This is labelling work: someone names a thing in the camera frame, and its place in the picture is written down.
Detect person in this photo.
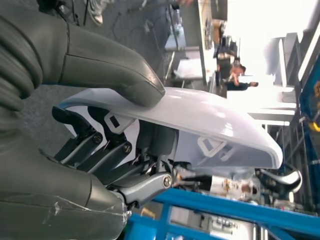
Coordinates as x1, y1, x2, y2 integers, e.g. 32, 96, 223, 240
85, 0, 113, 26
226, 64, 260, 92

